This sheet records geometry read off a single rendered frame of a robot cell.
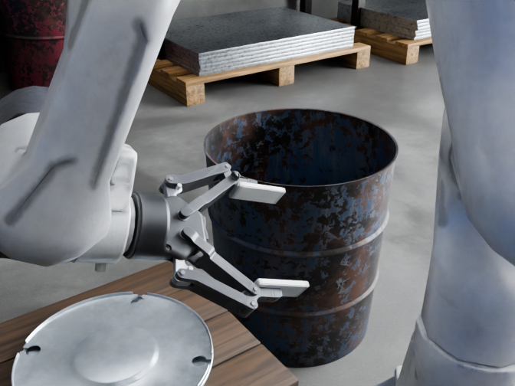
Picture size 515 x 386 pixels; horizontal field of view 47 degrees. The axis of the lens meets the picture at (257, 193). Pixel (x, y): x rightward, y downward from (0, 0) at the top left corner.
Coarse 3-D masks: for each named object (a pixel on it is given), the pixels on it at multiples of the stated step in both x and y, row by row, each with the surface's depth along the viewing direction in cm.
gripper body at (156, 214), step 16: (144, 192) 65; (144, 208) 62; (160, 208) 63; (176, 208) 68; (144, 224) 62; (160, 224) 63; (176, 224) 66; (192, 224) 68; (144, 240) 62; (160, 240) 63; (176, 240) 65; (128, 256) 64; (144, 256) 64; (160, 256) 64; (176, 256) 64; (192, 256) 67
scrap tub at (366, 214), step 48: (240, 144) 145; (288, 144) 151; (336, 144) 147; (384, 144) 135; (288, 192) 111; (336, 192) 112; (384, 192) 121; (240, 240) 122; (288, 240) 117; (336, 240) 118; (336, 288) 125; (288, 336) 130; (336, 336) 132
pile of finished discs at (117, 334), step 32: (64, 320) 95; (96, 320) 95; (128, 320) 95; (160, 320) 95; (192, 320) 95; (32, 352) 90; (64, 352) 88; (96, 352) 88; (128, 352) 88; (160, 352) 89; (192, 352) 89; (32, 384) 83; (64, 384) 83; (96, 384) 83; (128, 384) 83; (160, 384) 83; (192, 384) 83
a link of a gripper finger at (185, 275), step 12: (180, 276) 63; (192, 276) 63; (204, 276) 64; (180, 288) 65; (192, 288) 65; (204, 288) 64; (216, 288) 64; (228, 288) 65; (216, 300) 65; (228, 300) 65; (240, 300) 65; (252, 300) 65; (240, 312) 66
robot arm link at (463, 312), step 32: (448, 128) 54; (448, 160) 52; (448, 192) 55; (448, 224) 56; (448, 256) 54; (480, 256) 53; (448, 288) 54; (480, 288) 52; (512, 288) 51; (448, 320) 55; (480, 320) 53; (512, 320) 52; (448, 352) 56; (480, 352) 54; (512, 352) 54
